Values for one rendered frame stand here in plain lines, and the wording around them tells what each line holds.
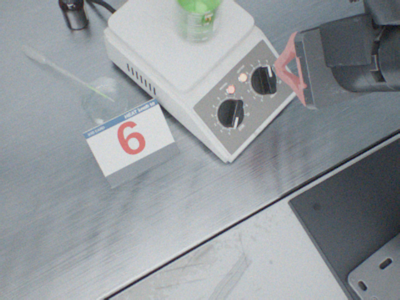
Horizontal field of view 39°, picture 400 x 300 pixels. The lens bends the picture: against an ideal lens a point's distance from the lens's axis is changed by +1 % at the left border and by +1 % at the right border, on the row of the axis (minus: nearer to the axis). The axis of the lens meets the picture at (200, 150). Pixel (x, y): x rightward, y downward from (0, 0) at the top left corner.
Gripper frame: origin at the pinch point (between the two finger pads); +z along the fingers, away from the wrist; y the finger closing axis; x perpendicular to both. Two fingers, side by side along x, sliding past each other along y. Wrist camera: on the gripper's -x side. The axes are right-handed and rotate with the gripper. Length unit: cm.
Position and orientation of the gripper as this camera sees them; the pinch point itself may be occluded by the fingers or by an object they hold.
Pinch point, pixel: (295, 64)
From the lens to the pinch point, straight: 57.4
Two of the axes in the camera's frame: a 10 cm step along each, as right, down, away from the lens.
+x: 2.2, 9.5, 2.0
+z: -4.2, -0.9, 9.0
